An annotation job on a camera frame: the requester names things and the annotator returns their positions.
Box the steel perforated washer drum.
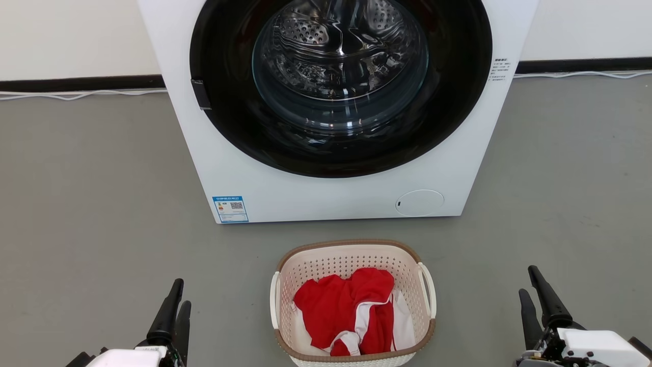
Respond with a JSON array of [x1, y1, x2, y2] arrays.
[[252, 0, 429, 136]]

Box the white garment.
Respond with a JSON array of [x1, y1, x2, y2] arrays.
[[290, 288, 416, 356]]

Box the cream plastic laundry basket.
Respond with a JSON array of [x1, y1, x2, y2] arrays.
[[269, 239, 437, 367]]

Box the black round glass washer door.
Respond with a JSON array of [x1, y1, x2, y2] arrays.
[[189, 0, 493, 178]]

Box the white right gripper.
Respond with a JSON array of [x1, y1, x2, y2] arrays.
[[515, 265, 651, 367]]

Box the small text sticker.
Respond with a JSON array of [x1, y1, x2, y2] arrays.
[[490, 57, 511, 82]]

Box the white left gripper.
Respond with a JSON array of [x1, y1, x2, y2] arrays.
[[87, 278, 192, 367]]

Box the blue energy label sticker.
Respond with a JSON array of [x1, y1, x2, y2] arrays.
[[212, 196, 250, 224]]

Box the round white filter cover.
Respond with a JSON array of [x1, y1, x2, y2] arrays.
[[396, 190, 445, 217]]

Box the black washer door handle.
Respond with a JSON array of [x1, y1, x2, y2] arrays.
[[191, 78, 212, 111]]

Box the white floor cable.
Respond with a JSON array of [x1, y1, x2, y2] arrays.
[[513, 70, 652, 79], [0, 89, 168, 101]]

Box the red garment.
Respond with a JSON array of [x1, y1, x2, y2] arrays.
[[293, 268, 396, 357]]

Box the white front-loading washing machine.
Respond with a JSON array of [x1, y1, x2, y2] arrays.
[[137, 0, 539, 224]]

